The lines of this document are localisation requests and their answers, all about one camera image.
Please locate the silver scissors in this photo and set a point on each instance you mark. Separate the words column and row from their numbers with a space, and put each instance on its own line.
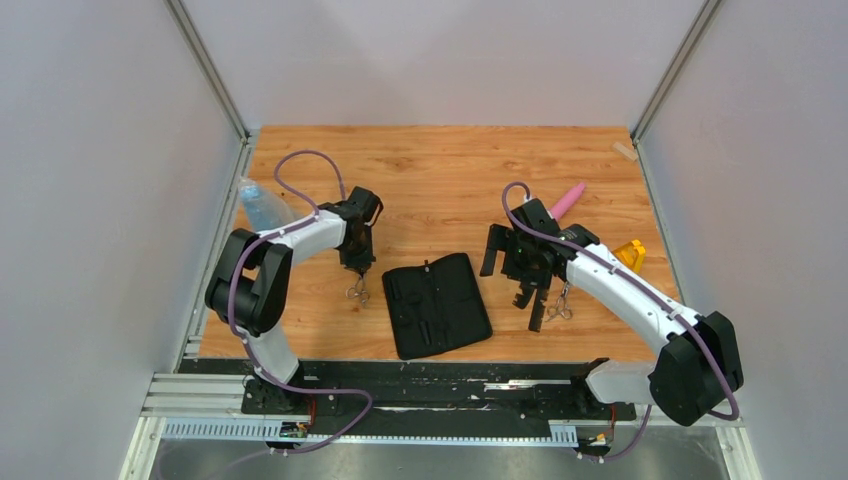
column 358, row 291
column 560, row 309

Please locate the pink hair trimmer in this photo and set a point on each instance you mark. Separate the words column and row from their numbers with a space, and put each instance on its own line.
column 567, row 201

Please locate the black zippered tool case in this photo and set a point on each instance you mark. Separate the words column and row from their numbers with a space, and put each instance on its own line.
column 436, row 307

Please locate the black handled comb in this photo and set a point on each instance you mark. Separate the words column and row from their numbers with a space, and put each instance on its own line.
column 524, row 297

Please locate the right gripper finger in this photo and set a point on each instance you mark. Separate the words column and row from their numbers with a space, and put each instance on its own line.
column 539, row 285
column 497, row 241

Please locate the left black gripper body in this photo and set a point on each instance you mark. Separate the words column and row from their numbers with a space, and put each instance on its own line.
column 363, row 249

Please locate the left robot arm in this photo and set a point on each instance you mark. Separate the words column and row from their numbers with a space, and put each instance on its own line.
column 249, row 284

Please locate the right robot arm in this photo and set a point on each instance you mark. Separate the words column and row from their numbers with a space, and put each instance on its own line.
column 697, row 367

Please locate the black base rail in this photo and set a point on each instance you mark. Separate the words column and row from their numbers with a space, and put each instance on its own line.
column 424, row 399

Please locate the clear blue spray bottle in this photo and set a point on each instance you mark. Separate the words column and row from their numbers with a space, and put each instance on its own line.
column 264, row 209

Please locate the tape piece on table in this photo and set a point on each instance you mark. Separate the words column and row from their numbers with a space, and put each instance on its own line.
column 626, row 151

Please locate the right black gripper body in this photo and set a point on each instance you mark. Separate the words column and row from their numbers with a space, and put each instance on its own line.
column 518, row 264

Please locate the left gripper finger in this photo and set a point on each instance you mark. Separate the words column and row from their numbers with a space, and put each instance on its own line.
column 366, row 266
column 353, row 267

